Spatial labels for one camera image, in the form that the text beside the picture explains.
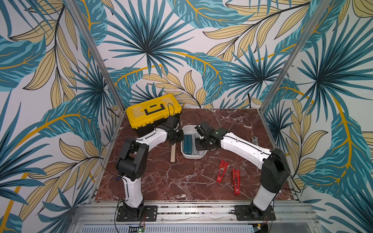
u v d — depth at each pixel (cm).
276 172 45
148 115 93
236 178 85
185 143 96
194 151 93
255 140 101
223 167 89
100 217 75
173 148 95
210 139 62
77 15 70
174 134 81
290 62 90
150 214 73
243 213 72
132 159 50
